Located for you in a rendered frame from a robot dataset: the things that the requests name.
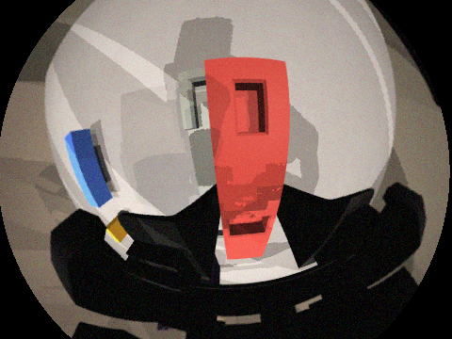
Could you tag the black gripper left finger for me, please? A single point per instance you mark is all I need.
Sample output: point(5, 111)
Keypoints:
point(193, 230)

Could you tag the orange-yellow block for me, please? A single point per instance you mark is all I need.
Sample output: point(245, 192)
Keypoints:
point(115, 229)

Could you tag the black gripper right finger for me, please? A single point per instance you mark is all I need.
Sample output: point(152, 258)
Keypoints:
point(309, 221)

